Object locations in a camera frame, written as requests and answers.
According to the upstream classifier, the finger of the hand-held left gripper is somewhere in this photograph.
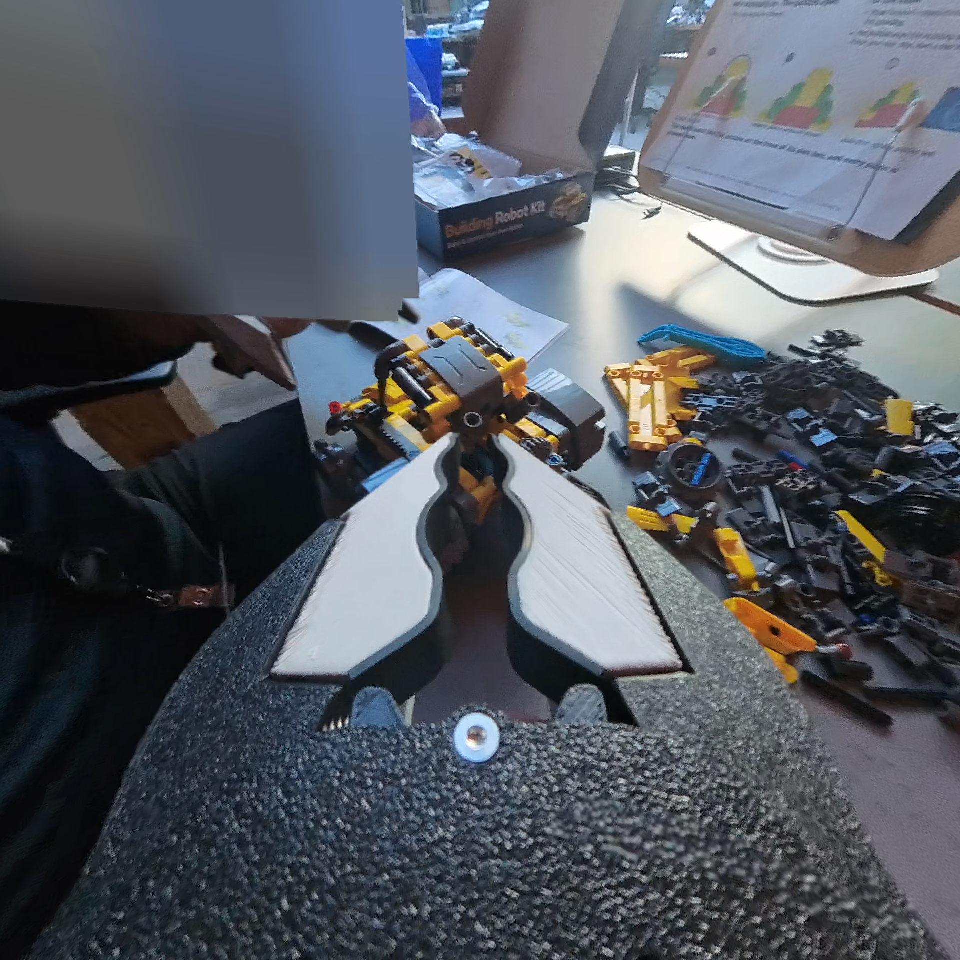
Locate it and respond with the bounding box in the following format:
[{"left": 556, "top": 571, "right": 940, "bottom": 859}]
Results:
[{"left": 201, "top": 315, "right": 299, "bottom": 392}]

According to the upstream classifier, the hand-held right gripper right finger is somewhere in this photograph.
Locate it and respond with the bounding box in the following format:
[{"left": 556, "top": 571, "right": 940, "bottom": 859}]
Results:
[{"left": 491, "top": 435, "right": 685, "bottom": 678}]

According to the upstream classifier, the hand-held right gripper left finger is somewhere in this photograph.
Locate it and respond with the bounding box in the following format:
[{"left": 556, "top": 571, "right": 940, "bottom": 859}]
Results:
[{"left": 270, "top": 433, "right": 460, "bottom": 682}]

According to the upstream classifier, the yellow black toy brick vehicle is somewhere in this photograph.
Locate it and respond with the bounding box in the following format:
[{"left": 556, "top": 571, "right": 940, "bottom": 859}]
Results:
[{"left": 313, "top": 316, "right": 609, "bottom": 571}]

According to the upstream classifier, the yellow toy wedge panel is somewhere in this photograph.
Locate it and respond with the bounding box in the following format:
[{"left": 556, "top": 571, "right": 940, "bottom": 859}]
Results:
[{"left": 712, "top": 527, "right": 760, "bottom": 591}]

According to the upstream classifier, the black toy wheel rim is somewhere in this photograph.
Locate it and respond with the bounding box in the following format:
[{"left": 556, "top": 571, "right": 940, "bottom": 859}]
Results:
[{"left": 655, "top": 438, "right": 726, "bottom": 494}]

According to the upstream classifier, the paper instruction booklet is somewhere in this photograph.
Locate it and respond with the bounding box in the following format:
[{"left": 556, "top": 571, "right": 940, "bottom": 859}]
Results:
[{"left": 351, "top": 267, "right": 571, "bottom": 363}]

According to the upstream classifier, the pile of black toy bricks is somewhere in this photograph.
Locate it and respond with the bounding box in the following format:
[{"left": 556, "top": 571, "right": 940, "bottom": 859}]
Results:
[{"left": 611, "top": 328, "right": 960, "bottom": 729}]

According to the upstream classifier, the clear plastic bag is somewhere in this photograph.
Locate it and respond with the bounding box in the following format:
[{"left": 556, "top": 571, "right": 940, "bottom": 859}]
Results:
[{"left": 414, "top": 133, "right": 571, "bottom": 207}]

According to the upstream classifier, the teal brick separator tool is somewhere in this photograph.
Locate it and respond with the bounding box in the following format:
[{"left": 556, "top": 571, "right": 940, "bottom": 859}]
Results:
[{"left": 637, "top": 323, "right": 771, "bottom": 366}]

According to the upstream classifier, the toy kit cardboard box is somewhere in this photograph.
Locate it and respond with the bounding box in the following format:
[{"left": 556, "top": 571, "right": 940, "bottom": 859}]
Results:
[{"left": 412, "top": 0, "right": 627, "bottom": 261}]

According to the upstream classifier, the blue plastic bag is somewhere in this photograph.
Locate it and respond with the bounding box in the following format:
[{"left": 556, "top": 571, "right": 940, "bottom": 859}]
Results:
[{"left": 405, "top": 36, "right": 445, "bottom": 138}]

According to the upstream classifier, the monitor showing building instructions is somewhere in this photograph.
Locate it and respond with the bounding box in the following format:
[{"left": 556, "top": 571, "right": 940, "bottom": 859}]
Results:
[{"left": 637, "top": 0, "right": 960, "bottom": 306}]

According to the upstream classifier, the yellow toy frame piece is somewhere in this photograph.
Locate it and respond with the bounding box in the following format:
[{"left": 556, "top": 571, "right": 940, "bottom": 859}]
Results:
[{"left": 604, "top": 345, "right": 719, "bottom": 453}]

